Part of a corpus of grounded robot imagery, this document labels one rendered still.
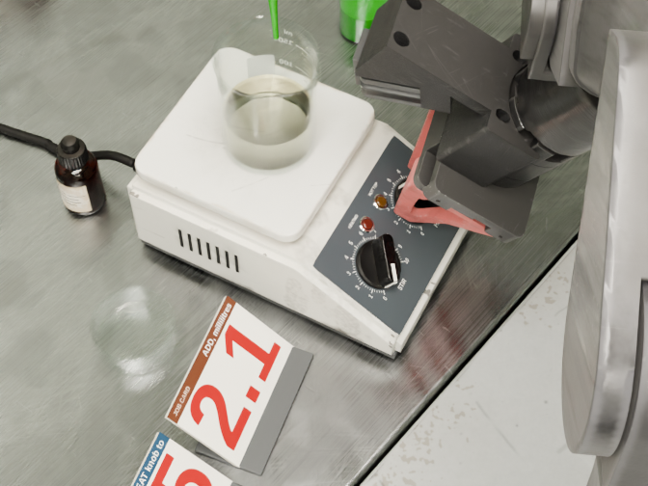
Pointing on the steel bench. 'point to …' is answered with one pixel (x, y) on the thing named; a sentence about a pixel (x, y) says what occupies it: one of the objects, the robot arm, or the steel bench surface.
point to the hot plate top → (302, 190)
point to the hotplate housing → (281, 251)
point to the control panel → (398, 300)
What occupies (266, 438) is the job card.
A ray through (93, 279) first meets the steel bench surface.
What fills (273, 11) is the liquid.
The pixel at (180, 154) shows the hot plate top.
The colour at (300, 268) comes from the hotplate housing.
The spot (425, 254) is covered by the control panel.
